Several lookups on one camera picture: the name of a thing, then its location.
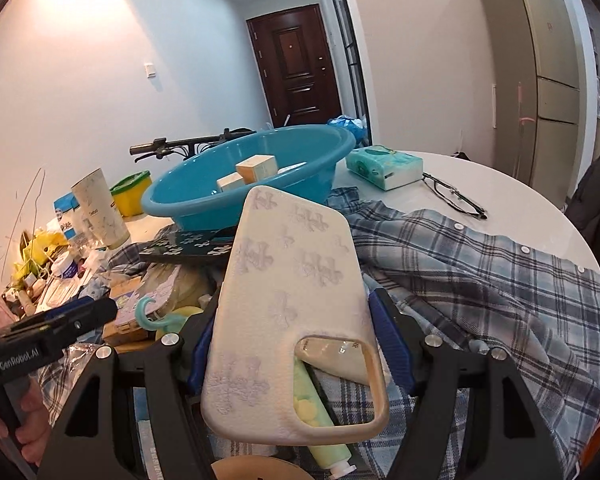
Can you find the blue plaid shirt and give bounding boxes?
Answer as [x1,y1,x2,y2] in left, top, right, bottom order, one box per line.
[35,187,600,480]

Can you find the dark jacket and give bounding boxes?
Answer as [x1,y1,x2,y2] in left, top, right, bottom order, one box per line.
[565,135,600,266]

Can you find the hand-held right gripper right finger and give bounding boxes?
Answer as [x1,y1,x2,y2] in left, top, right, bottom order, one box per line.
[365,285,563,480]

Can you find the yellow plastic bag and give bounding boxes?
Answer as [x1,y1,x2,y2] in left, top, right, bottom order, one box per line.
[12,230,71,281]

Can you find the dark brown door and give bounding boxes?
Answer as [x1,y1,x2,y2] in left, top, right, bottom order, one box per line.
[246,3,342,128]

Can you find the black eyeglasses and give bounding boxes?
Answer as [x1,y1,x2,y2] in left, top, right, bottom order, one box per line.
[422,172,488,220]

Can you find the yellow container green lid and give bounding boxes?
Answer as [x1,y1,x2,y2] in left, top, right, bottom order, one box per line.
[110,171,152,217]

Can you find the person's left hand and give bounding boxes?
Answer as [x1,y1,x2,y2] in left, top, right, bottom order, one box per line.
[0,374,52,462]

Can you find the white jar blue label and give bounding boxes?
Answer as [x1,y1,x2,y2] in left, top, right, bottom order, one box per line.
[50,252,81,281]

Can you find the light green tube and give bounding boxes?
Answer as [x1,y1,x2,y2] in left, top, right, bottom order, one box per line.
[292,355,356,478]

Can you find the pink pouch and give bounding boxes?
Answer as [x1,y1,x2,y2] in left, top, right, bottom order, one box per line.
[0,295,21,328]

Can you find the small beige box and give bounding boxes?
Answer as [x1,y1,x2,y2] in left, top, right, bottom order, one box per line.
[216,173,245,193]

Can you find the large cream box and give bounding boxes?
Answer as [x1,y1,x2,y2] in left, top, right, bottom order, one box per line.
[235,155,277,184]

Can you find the blue plastic basin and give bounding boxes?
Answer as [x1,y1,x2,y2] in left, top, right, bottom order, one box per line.
[141,125,356,231]

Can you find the beige refrigerator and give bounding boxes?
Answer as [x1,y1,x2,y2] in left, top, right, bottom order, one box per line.
[474,0,581,188]

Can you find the blue white sugar bag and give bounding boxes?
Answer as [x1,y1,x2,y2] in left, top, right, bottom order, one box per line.
[54,194,88,248]

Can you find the green white tissue pack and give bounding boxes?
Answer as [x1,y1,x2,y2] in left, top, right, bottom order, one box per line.
[346,144,425,191]

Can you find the black framed glass door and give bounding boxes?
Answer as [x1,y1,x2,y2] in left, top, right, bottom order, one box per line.
[325,0,373,143]

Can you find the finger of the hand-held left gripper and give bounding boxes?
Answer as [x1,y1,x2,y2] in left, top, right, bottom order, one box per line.
[24,296,98,322]
[10,299,119,353]

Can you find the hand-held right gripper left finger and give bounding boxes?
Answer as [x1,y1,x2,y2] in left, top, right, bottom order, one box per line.
[37,290,222,480]

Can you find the teal plastic hook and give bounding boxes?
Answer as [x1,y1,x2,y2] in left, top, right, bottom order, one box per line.
[135,296,173,333]

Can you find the beige phone case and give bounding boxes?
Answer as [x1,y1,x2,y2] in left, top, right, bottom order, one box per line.
[201,185,390,445]

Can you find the blue plastic bag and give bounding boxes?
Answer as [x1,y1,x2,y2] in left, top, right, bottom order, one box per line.
[327,115,368,148]

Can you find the floral paper tumbler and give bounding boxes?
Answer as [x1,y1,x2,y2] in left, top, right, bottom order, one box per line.
[71,167,131,250]

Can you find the black bicycle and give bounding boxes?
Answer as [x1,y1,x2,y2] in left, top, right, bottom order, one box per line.
[129,127,261,163]

